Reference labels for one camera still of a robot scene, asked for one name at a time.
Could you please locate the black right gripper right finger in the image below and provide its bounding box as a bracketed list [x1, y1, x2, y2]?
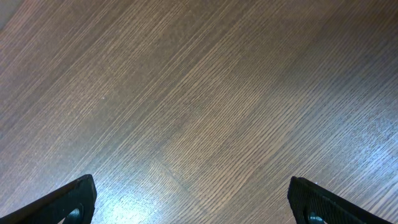
[287, 176, 391, 224]

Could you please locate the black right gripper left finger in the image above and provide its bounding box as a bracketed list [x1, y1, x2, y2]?
[1, 174, 97, 224]

